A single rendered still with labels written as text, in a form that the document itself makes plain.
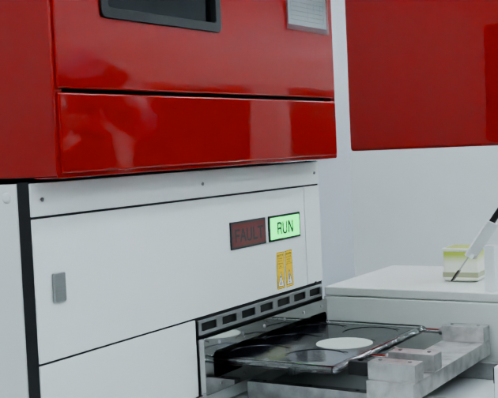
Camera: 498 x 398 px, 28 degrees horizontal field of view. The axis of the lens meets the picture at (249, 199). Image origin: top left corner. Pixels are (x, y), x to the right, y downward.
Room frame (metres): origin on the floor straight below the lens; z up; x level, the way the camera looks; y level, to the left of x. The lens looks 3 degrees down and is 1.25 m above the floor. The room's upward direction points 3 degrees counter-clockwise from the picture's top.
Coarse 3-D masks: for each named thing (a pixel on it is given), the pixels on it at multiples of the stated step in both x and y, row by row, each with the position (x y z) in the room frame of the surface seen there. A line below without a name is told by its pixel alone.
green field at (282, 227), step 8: (288, 216) 1.88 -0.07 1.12; (296, 216) 1.91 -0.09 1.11; (272, 224) 1.83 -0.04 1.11; (280, 224) 1.86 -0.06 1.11; (288, 224) 1.88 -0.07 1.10; (296, 224) 1.91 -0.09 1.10; (272, 232) 1.83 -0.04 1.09; (280, 232) 1.85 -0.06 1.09; (288, 232) 1.88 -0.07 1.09; (296, 232) 1.91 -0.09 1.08
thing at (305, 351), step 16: (272, 336) 1.83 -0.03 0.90; (288, 336) 1.82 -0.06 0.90; (304, 336) 1.81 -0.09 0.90; (320, 336) 1.81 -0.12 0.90; (336, 336) 1.80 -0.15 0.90; (352, 336) 1.79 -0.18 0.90; (368, 336) 1.79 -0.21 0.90; (384, 336) 1.77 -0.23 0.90; (224, 352) 1.70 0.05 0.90; (240, 352) 1.70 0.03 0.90; (256, 352) 1.69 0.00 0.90; (272, 352) 1.69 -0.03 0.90; (288, 352) 1.68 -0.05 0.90; (304, 352) 1.67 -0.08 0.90; (320, 352) 1.67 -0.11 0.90; (336, 352) 1.66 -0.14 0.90; (352, 352) 1.65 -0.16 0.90
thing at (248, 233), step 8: (240, 224) 1.74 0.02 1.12; (248, 224) 1.76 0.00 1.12; (256, 224) 1.78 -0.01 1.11; (264, 224) 1.81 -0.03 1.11; (232, 232) 1.72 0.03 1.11; (240, 232) 1.74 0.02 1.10; (248, 232) 1.76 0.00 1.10; (256, 232) 1.78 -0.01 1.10; (264, 232) 1.81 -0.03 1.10; (232, 240) 1.71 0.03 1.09; (240, 240) 1.74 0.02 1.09; (248, 240) 1.76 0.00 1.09; (256, 240) 1.78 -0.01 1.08; (264, 240) 1.80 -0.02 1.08
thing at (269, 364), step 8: (216, 360) 1.66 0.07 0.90; (224, 360) 1.65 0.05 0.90; (232, 360) 1.64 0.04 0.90; (240, 360) 1.63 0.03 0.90; (248, 360) 1.62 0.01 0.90; (256, 360) 1.62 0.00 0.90; (264, 360) 1.61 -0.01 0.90; (272, 360) 1.61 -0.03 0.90; (272, 368) 1.60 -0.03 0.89; (280, 368) 1.59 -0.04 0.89; (288, 368) 1.58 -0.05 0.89; (296, 368) 1.57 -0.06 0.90; (304, 368) 1.57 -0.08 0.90; (312, 368) 1.56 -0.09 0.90; (320, 368) 1.55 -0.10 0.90; (328, 368) 1.55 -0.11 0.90; (336, 368) 1.54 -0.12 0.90
